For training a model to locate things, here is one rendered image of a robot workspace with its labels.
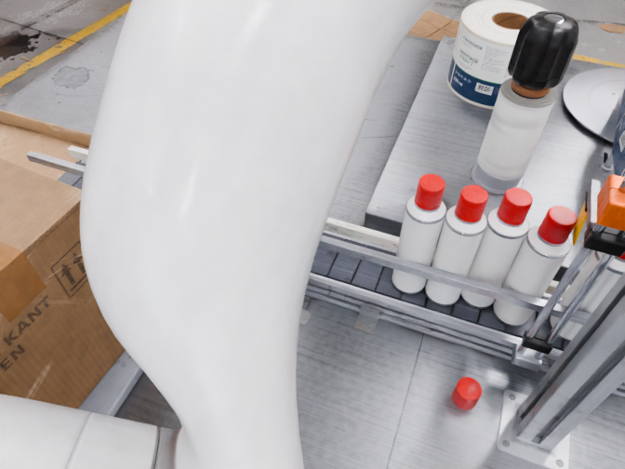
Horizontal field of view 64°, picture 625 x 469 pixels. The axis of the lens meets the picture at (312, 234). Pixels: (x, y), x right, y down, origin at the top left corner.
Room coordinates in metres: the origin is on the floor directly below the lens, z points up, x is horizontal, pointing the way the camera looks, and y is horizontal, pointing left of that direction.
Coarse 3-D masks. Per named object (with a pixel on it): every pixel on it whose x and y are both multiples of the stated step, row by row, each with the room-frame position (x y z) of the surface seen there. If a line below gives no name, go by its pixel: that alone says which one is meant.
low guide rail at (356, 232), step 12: (72, 156) 0.73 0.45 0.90; (84, 156) 0.72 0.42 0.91; (324, 228) 0.55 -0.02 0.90; (336, 228) 0.54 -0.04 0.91; (348, 228) 0.53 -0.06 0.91; (360, 228) 0.53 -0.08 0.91; (372, 240) 0.52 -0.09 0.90; (384, 240) 0.51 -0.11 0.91; (396, 240) 0.51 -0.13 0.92; (552, 288) 0.42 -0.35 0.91
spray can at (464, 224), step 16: (464, 192) 0.44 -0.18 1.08; (480, 192) 0.44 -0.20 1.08; (464, 208) 0.42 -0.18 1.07; (480, 208) 0.42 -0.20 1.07; (448, 224) 0.43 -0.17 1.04; (464, 224) 0.42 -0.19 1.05; (480, 224) 0.42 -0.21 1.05; (448, 240) 0.42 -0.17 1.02; (464, 240) 0.41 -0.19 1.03; (480, 240) 0.42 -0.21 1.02; (448, 256) 0.41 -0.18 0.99; (464, 256) 0.41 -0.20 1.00; (464, 272) 0.41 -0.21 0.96; (432, 288) 0.42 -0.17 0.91; (448, 288) 0.41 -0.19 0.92; (448, 304) 0.41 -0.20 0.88
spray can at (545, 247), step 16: (560, 208) 0.41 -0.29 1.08; (544, 224) 0.40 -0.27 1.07; (560, 224) 0.39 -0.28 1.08; (528, 240) 0.40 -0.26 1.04; (544, 240) 0.39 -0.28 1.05; (560, 240) 0.38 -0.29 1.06; (528, 256) 0.39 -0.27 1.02; (544, 256) 0.38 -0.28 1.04; (560, 256) 0.37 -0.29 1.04; (512, 272) 0.40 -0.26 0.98; (528, 272) 0.38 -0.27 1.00; (544, 272) 0.37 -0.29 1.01; (512, 288) 0.39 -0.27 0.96; (528, 288) 0.38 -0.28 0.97; (544, 288) 0.38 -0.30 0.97; (496, 304) 0.40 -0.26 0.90; (512, 304) 0.38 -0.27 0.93; (512, 320) 0.38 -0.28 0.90
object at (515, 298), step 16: (32, 160) 0.65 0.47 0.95; (48, 160) 0.64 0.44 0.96; (64, 160) 0.64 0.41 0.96; (320, 240) 0.47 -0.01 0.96; (336, 240) 0.47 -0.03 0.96; (352, 256) 0.45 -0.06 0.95; (368, 256) 0.44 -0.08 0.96; (384, 256) 0.44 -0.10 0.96; (416, 272) 0.41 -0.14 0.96; (432, 272) 0.41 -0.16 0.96; (448, 272) 0.41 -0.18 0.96; (464, 288) 0.39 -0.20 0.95; (480, 288) 0.38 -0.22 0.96; (496, 288) 0.38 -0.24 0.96; (528, 304) 0.36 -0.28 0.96; (544, 304) 0.36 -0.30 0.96; (560, 304) 0.36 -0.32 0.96; (576, 320) 0.34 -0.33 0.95
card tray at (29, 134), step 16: (0, 112) 0.91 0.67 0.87; (0, 128) 0.90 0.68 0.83; (16, 128) 0.90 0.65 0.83; (32, 128) 0.89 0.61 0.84; (48, 128) 0.87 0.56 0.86; (64, 128) 0.85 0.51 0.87; (0, 144) 0.84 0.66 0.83; (16, 144) 0.84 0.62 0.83; (32, 144) 0.84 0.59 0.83; (48, 144) 0.84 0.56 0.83; (64, 144) 0.84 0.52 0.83; (80, 144) 0.84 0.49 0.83; (16, 160) 0.79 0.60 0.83; (48, 176) 0.74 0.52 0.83
